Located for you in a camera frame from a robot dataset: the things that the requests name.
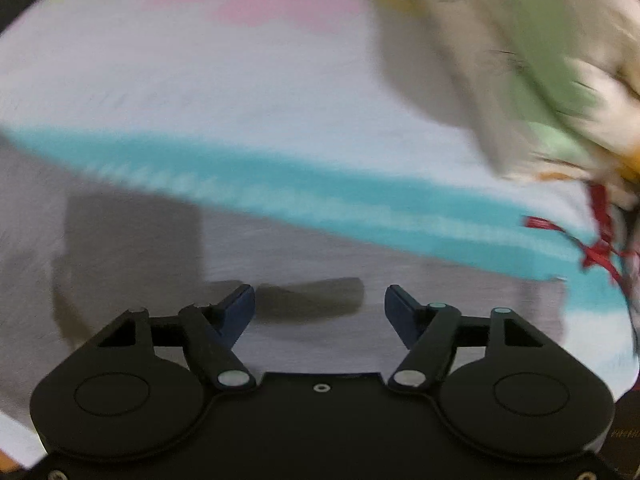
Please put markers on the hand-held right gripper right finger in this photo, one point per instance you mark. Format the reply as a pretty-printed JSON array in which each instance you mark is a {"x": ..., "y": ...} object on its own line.
[{"x": 399, "y": 310}]

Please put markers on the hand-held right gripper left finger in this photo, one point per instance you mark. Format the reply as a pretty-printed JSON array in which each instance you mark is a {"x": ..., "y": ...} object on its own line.
[{"x": 243, "y": 310}]

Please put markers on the grey pants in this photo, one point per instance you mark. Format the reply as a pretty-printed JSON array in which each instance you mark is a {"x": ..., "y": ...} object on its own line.
[{"x": 310, "y": 255}]

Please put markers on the red ribbon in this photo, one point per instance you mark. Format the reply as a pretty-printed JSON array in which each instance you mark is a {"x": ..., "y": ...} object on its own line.
[{"x": 597, "y": 255}]

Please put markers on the floral printed blanket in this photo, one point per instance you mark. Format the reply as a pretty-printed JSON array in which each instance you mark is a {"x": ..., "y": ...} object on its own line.
[{"x": 200, "y": 85}]

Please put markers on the cream quilt with green print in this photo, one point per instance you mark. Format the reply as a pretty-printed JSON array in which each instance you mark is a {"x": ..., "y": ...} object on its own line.
[{"x": 500, "y": 35}]

